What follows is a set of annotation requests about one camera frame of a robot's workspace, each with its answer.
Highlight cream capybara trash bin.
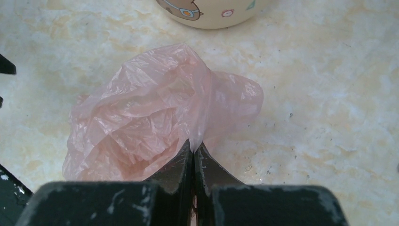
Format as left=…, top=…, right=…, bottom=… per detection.
left=156, top=0, right=272, bottom=29

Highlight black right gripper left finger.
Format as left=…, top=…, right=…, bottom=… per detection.
left=145, top=140, right=193, bottom=226

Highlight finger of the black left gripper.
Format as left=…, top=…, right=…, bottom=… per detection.
left=0, top=54, right=16, bottom=75

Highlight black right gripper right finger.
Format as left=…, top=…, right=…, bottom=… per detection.
left=193, top=143, right=244, bottom=226

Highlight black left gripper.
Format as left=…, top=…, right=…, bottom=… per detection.
left=0, top=166, right=32, bottom=226

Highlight pink plastic trash bag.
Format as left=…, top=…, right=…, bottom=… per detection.
left=62, top=43, right=264, bottom=181

